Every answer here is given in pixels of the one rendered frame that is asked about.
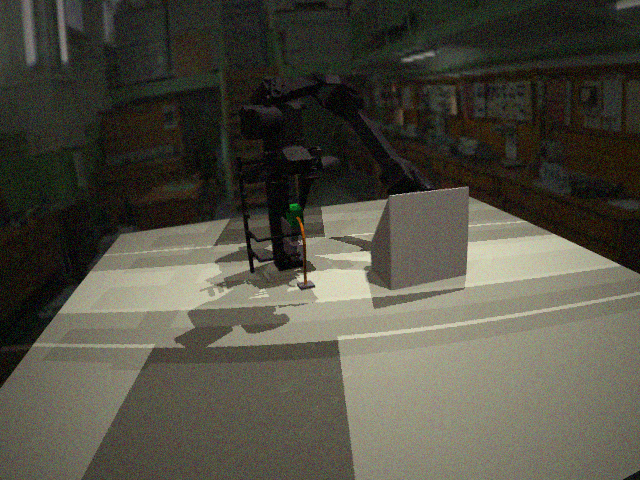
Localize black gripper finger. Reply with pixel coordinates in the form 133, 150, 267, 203
298, 174, 320, 211
266, 178, 290, 213

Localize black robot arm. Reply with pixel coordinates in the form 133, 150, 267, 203
238, 71, 435, 196

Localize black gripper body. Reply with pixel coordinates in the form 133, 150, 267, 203
242, 133, 342, 184

